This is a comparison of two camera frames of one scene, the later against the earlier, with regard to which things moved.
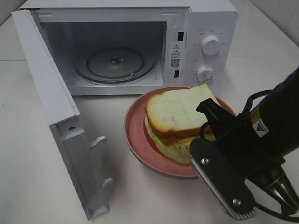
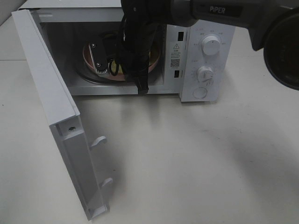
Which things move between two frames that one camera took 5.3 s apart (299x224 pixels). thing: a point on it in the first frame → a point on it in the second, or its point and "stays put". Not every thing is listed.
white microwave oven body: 118,48 stays put
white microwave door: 72,144 stays put
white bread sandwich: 173,122 → 113,67
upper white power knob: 210,45 stays put
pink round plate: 139,141 → 155,59
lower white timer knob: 205,73 stays put
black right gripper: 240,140 → 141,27
